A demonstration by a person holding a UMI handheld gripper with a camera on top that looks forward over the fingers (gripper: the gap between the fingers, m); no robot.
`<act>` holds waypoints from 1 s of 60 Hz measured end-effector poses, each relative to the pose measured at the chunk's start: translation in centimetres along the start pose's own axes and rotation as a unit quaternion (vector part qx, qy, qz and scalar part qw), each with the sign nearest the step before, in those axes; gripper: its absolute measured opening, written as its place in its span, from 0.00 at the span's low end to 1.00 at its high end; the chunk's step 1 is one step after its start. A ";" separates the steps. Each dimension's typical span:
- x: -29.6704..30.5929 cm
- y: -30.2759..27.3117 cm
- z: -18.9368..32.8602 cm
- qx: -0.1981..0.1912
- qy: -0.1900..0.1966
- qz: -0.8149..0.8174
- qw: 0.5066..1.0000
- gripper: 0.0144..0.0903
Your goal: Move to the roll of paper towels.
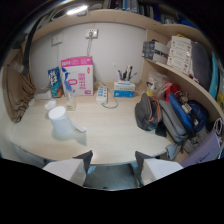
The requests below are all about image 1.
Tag ceiling strip light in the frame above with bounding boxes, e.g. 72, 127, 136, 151
66, 4, 89, 16

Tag white wall switch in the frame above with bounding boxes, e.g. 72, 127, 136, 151
51, 33, 64, 46

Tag small white cup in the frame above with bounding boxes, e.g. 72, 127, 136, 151
44, 99, 57, 112

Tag purple paper bag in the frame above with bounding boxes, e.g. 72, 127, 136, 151
180, 128, 223, 168

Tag white wall socket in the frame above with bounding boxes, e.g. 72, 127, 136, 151
85, 28, 99, 39

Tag wooden shelf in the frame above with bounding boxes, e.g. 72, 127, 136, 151
145, 57, 224, 122

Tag dark printed box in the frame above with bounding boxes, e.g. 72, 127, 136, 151
141, 40, 170, 65

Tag red packet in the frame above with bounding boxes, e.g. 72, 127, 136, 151
165, 82, 181, 102

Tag clear plastic bag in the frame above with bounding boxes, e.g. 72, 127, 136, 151
145, 71, 172, 98

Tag brown curtain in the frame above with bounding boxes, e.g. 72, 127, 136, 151
2, 49, 37, 124

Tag pink and white box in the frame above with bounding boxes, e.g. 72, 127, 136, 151
60, 56, 95, 97

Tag grey fabric bag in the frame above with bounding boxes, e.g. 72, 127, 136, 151
157, 99, 190, 144

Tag white boxes with red print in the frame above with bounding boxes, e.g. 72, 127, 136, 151
166, 35, 193, 75

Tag white power strip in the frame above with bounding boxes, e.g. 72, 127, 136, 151
95, 85, 109, 106

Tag clear glass bottle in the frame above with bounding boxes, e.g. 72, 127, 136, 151
65, 89, 77, 112

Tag grey and orange bag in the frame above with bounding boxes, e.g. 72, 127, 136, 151
134, 92, 163, 132

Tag blue snack packet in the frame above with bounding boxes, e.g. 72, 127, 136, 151
47, 66, 64, 99

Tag blue and white pen box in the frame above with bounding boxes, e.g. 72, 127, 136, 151
113, 80, 136, 99

